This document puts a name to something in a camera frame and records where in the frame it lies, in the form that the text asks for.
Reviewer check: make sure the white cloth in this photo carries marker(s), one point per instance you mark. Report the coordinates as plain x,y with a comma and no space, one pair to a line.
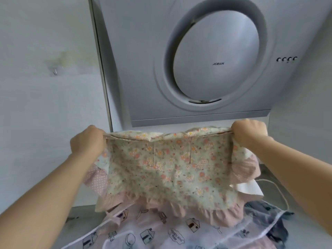
250,189

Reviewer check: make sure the pink house print mesh cloth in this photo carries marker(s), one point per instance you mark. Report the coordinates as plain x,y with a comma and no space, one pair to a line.
168,233

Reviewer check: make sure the dark grey garment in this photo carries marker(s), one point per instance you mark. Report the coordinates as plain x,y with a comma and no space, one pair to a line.
269,220

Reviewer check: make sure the person's right forearm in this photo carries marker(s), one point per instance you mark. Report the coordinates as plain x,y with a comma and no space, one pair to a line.
293,176

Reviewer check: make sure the person's left forearm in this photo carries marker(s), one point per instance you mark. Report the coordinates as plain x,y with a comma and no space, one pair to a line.
44,199

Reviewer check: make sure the person's right hand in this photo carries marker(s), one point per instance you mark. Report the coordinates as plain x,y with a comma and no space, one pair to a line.
250,133

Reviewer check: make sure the silver range hood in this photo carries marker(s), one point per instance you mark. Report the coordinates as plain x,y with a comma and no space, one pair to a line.
207,49

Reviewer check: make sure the person's left fingers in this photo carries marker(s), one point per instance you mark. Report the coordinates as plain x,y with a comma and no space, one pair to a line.
102,139

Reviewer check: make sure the floral cloth with pink ruffle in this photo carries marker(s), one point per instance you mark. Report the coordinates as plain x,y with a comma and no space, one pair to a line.
168,165

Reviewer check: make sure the person's left hand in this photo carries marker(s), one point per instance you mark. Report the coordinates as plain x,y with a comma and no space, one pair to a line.
87,143

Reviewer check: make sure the person's right fingers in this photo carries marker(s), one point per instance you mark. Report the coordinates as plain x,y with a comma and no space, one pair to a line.
235,130

